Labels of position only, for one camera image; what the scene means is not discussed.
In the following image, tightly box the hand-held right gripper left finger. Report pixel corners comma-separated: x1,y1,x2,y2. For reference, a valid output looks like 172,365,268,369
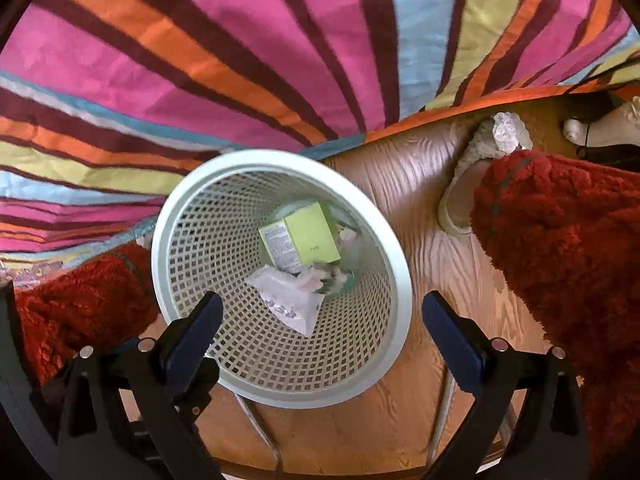
56,292,224,480

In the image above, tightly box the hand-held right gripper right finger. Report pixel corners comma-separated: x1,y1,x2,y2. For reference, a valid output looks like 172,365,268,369
421,292,591,480

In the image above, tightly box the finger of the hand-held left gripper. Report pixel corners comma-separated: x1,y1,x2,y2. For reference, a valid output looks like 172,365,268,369
175,359,221,418

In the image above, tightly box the white printed plastic packet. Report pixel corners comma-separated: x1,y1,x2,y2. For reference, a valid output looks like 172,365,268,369
245,266,324,337

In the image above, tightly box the white mesh waste basket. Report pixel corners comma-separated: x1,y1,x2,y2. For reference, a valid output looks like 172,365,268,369
150,149,412,403

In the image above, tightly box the large green carton box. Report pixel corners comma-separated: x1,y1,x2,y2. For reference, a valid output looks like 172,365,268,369
258,201,344,273

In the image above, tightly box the beige fluffy slipper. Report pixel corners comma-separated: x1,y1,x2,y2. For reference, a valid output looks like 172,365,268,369
436,111,534,237

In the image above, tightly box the striped colourful bed sheet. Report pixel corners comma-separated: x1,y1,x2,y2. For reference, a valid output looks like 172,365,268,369
0,0,640,277

